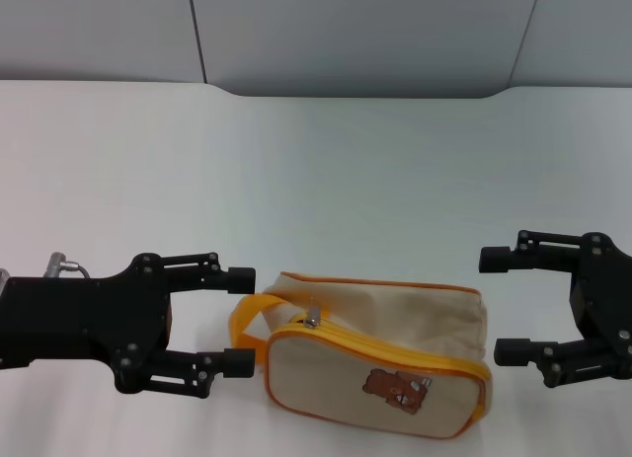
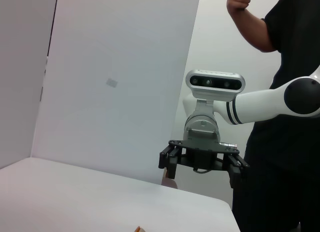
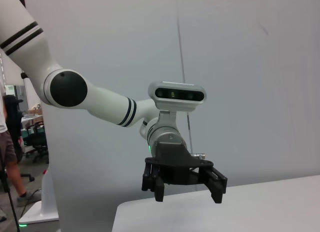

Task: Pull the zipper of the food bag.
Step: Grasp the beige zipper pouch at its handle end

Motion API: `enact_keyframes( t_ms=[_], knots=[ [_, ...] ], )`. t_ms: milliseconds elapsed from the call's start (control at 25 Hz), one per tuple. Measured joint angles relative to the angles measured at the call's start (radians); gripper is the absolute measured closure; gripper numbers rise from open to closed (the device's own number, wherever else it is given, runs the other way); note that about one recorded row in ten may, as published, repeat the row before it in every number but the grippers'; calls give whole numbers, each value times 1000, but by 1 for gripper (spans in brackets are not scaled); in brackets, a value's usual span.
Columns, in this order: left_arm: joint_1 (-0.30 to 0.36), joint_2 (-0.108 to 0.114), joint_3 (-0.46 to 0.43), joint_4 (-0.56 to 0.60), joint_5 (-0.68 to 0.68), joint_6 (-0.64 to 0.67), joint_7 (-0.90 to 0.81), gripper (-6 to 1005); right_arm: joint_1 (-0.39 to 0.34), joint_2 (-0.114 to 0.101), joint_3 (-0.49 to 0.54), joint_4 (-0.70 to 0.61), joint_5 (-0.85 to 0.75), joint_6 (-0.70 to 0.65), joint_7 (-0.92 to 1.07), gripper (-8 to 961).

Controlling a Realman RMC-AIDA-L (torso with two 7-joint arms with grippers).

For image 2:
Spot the operator bare forearm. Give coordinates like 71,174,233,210
228,8,279,53

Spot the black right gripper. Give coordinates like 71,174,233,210
158,139,251,190

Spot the operator bare hand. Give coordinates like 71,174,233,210
226,0,252,15

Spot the right gripper cable with connector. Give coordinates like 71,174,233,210
192,141,239,174

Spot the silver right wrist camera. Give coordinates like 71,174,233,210
185,69,246,102

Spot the tan brown background object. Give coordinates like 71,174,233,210
161,168,179,189

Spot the white enclosure board with sticker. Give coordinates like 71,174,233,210
31,0,202,185

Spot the person in black clothes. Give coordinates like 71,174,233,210
232,0,320,232

